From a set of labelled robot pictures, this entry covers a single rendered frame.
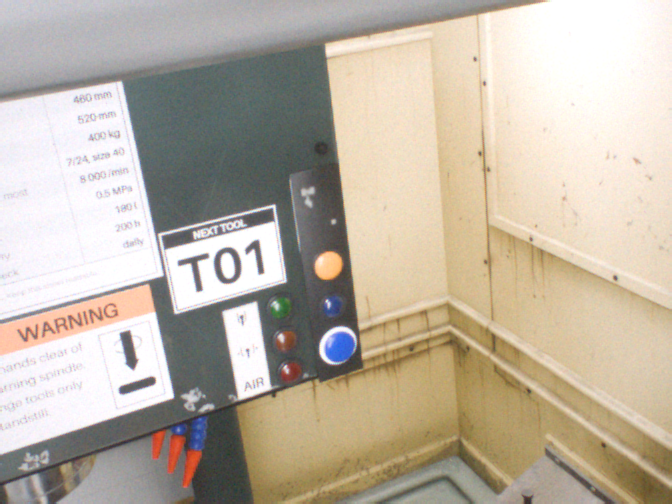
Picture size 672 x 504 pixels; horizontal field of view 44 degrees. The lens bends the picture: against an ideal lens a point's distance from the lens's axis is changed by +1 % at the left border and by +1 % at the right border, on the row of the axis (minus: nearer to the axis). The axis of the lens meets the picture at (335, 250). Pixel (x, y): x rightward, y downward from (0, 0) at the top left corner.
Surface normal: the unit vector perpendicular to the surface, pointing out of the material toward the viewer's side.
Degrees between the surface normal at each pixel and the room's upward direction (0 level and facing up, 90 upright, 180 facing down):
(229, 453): 90
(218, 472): 90
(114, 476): 90
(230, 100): 90
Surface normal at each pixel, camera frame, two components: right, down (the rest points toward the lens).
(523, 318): -0.90, 0.25
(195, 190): 0.41, 0.30
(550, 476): -0.48, -0.73
